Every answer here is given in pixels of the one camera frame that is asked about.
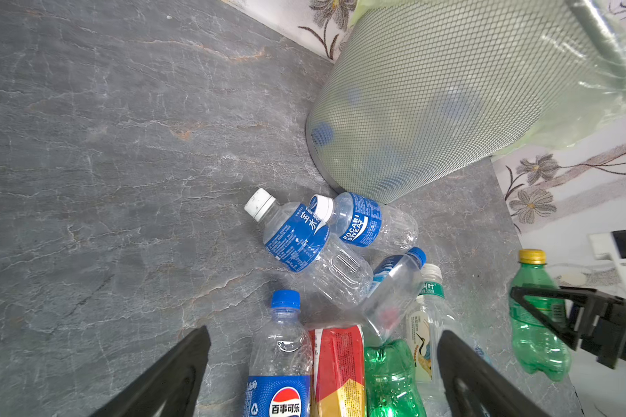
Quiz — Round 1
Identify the mesh bin with green liner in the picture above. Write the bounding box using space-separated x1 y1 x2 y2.
305 1 626 203

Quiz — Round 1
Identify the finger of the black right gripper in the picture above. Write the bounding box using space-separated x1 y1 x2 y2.
509 286 589 339

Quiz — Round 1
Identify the blue label water bottle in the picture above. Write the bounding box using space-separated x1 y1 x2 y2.
244 188 373 309

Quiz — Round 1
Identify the Pepsi bottle blue label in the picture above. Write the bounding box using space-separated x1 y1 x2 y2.
243 289 313 416

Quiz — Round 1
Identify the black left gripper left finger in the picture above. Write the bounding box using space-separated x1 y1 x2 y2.
93 326 211 416

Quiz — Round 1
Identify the square clear bottle white cap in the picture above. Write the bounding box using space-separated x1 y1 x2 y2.
405 263 476 416

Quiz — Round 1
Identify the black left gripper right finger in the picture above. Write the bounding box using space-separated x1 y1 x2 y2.
436 330 548 417

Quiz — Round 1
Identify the red yellow label bottle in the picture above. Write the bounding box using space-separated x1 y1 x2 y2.
310 326 366 417

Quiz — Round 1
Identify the Pocari Sweat clear bottle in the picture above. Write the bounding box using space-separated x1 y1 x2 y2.
309 192 418 254

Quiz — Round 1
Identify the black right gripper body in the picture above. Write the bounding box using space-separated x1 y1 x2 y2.
569 301 626 369

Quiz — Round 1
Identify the clear bottle blue cap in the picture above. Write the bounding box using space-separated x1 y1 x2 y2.
355 247 427 348

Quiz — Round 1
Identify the green Sprite bottle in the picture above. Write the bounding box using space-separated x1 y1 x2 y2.
508 247 573 382
364 340 427 416

